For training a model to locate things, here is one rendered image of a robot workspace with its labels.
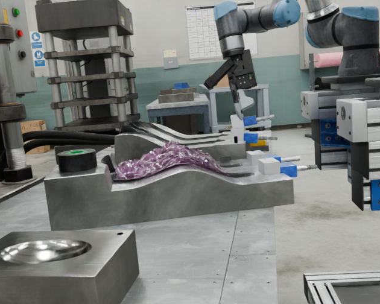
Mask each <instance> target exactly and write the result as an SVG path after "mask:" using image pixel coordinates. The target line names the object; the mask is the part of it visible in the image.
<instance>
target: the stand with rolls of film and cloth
mask: <svg viewBox="0 0 380 304"><path fill-rule="evenodd" d="M379 51H380V49H379ZM342 56H343V52H332V53H324V54H316V55H315V58H314V53H310V54H309V76H310V91H313V90H328V89H331V84H330V83H322V82H321V77H317V78H316V79H315V82H314V63H315V66H316V67H317V68H323V67H331V66H339V65H340V63H341V59H342ZM305 137H307V138H312V135H310V134H305Z"/></svg>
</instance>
